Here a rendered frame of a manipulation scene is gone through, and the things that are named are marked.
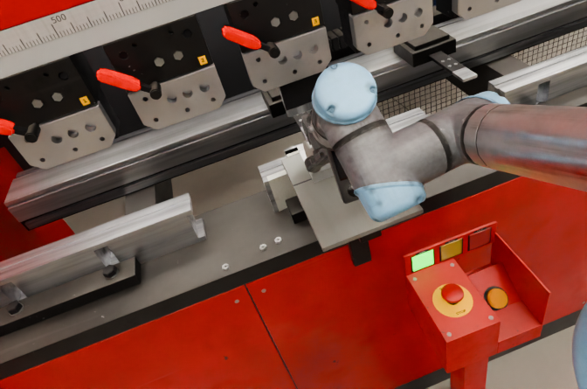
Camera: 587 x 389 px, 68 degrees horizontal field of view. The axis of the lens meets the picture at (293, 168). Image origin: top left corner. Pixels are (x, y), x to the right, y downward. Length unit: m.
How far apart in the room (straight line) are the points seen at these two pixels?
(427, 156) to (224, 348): 0.72
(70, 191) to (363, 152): 0.86
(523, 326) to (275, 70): 0.67
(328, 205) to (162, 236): 0.38
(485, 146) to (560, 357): 1.33
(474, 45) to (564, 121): 0.88
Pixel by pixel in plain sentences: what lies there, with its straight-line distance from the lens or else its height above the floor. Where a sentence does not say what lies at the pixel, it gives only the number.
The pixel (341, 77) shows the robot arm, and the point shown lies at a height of 1.30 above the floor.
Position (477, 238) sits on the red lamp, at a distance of 0.96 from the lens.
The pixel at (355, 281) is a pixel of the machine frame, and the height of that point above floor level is 0.70.
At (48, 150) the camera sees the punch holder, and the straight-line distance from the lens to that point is 0.84.
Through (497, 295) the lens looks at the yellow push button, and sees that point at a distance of 0.99.
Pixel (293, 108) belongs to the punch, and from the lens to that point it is 0.88.
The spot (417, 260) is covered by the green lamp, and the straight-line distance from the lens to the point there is 0.92.
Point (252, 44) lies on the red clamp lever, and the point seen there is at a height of 1.28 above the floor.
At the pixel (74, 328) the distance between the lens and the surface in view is 1.01.
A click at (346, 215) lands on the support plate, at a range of 0.76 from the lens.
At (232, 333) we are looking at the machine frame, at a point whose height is 0.69.
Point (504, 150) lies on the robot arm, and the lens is 0.49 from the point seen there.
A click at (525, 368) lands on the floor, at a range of 1.74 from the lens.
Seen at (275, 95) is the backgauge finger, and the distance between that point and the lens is 1.07.
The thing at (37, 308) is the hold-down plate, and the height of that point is 0.91.
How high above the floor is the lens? 1.55
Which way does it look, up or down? 38 degrees down
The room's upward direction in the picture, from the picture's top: 17 degrees counter-clockwise
